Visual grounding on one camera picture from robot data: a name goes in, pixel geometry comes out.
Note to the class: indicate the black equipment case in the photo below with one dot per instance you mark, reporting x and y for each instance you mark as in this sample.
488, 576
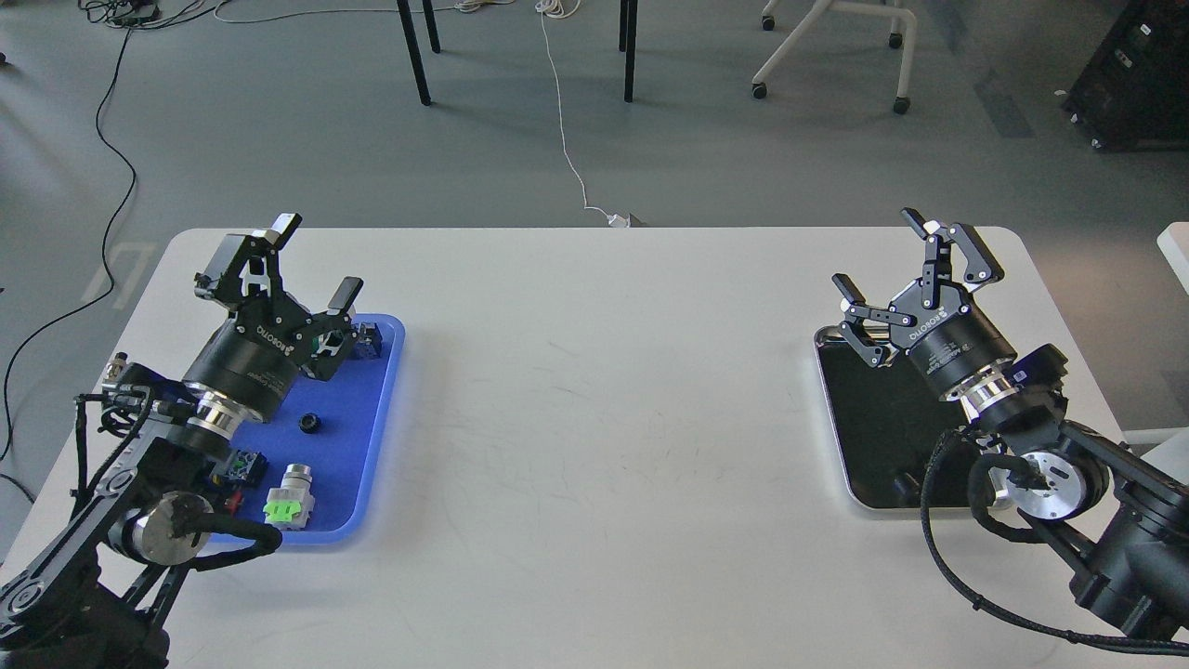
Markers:
1132, 94

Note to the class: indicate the blue plastic tray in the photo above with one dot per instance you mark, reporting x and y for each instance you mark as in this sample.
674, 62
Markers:
353, 407

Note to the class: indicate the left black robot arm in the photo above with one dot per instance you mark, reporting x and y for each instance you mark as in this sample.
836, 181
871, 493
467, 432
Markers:
99, 594

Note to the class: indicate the small black gear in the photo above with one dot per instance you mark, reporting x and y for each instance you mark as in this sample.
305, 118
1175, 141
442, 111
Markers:
309, 423

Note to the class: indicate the black red selector switch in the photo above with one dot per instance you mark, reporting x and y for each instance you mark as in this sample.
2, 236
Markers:
231, 502

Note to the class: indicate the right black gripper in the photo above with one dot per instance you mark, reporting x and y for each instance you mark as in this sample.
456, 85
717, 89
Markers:
952, 346

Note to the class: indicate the white table edge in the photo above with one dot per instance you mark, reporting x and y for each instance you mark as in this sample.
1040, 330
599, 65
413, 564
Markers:
1173, 244

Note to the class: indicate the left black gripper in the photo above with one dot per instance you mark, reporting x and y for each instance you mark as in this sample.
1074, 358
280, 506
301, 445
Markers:
267, 339

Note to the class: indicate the green white push button switch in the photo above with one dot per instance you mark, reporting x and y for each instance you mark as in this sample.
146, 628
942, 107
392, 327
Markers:
290, 506

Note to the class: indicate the silver metal tray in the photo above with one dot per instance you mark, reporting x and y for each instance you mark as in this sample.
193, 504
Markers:
886, 420

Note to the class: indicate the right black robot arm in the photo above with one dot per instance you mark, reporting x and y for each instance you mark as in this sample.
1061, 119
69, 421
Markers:
1037, 477

